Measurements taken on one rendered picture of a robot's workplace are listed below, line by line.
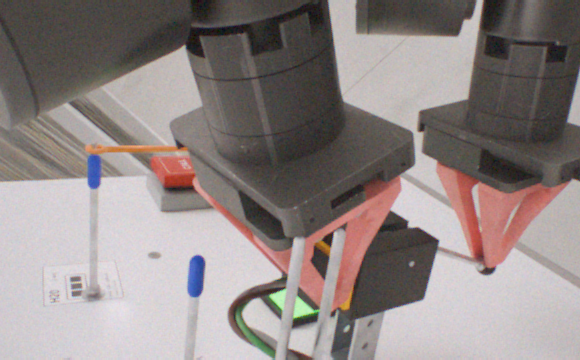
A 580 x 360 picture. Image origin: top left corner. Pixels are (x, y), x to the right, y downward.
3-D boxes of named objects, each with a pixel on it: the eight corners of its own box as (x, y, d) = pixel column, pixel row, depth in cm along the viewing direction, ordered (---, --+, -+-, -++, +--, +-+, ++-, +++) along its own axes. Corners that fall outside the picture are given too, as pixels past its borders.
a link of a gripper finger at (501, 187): (486, 299, 35) (513, 162, 30) (406, 245, 40) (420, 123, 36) (555, 266, 38) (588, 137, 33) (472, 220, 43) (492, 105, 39)
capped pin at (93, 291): (110, 294, 37) (113, 142, 33) (91, 304, 36) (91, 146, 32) (95, 285, 38) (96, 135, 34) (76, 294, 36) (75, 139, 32)
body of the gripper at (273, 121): (294, 253, 20) (248, 64, 16) (176, 155, 27) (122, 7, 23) (422, 172, 22) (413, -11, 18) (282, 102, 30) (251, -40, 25)
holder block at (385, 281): (424, 300, 32) (440, 239, 31) (349, 322, 29) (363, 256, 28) (377, 264, 35) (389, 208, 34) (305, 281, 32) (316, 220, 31)
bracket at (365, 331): (389, 378, 33) (407, 308, 31) (358, 390, 32) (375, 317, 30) (342, 333, 36) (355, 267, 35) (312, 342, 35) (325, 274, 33)
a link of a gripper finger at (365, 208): (309, 372, 25) (267, 215, 20) (232, 290, 30) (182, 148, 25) (415, 293, 28) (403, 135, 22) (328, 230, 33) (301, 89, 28)
